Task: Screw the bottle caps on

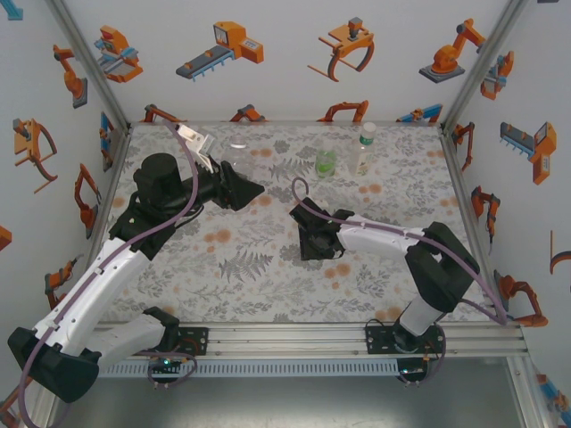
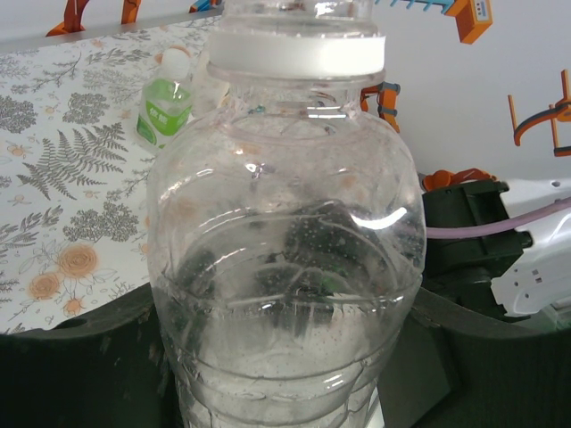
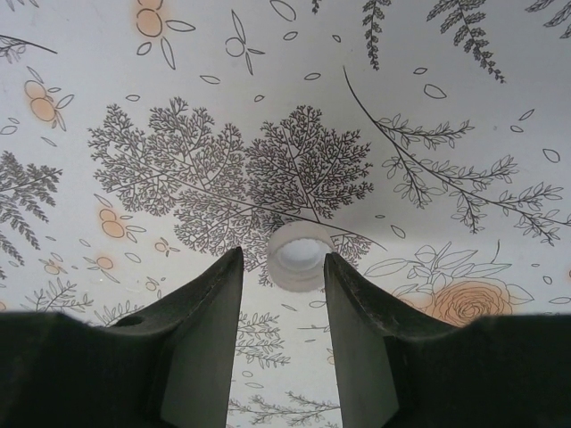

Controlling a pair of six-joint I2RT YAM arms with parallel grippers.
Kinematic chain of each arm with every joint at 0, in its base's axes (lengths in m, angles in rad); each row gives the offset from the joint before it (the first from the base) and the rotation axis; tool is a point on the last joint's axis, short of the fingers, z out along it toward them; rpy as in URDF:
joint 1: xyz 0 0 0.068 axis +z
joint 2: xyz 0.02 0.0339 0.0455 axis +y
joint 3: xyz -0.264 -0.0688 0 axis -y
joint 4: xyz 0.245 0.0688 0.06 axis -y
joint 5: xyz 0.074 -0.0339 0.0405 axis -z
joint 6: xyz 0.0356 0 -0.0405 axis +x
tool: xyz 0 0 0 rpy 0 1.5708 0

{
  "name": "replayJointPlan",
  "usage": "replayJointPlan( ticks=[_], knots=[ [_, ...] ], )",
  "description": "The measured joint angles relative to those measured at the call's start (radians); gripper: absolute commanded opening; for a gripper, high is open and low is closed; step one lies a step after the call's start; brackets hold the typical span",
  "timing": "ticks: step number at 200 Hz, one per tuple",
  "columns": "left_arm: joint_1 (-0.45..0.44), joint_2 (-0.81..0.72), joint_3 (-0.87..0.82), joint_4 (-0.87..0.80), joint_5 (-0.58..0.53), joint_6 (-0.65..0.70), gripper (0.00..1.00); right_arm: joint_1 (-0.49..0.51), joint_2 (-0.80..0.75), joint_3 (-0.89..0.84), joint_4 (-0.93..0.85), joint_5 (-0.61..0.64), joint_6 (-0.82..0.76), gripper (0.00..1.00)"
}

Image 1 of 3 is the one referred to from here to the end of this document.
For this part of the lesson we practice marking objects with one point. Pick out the clear unlabelled plastic bottle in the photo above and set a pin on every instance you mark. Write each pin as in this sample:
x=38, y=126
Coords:
x=235, y=151

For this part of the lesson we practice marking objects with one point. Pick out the green label soda water bottle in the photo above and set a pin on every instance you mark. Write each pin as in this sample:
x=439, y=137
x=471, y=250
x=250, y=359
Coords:
x=325, y=167

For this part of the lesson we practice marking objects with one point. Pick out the clear bottle green band label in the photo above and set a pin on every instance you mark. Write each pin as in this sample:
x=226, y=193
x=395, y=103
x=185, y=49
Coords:
x=362, y=156

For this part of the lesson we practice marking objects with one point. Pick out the wide white bottle cap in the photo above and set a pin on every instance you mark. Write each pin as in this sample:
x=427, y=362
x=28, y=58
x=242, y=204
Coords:
x=368, y=128

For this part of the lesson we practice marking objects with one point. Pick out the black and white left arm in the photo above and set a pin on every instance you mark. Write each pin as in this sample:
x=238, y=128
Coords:
x=89, y=294

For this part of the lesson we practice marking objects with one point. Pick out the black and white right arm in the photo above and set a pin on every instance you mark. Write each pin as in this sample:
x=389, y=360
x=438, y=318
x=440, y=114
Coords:
x=441, y=272

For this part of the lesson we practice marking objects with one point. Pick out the floral patterned table mat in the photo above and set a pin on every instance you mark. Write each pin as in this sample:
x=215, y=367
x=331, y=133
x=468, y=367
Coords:
x=250, y=290

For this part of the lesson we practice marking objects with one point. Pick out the small circuit board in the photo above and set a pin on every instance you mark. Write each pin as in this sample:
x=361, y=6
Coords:
x=164, y=364
x=410, y=370

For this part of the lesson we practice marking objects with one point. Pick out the grey metal panel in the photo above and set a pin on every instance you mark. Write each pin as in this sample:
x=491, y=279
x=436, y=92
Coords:
x=290, y=401

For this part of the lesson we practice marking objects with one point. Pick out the aluminium side rail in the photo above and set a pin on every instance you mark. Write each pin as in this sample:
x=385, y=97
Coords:
x=117, y=165
x=455, y=178

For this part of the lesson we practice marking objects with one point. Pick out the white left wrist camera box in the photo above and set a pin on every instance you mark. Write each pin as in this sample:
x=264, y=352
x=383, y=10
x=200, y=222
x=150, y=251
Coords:
x=196, y=145

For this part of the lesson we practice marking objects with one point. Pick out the thin aluminium rail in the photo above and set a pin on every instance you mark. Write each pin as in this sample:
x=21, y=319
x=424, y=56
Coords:
x=290, y=121

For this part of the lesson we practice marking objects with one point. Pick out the wide aluminium base rail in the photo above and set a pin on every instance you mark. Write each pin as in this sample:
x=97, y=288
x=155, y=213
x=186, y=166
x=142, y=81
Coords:
x=290, y=341

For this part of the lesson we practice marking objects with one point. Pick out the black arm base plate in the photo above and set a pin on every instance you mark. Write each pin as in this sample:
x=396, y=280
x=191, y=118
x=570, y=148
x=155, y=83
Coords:
x=196, y=341
x=377, y=341

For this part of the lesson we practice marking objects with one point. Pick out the aluminium corner post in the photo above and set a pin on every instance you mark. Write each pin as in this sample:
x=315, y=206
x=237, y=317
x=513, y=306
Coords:
x=92, y=67
x=482, y=67

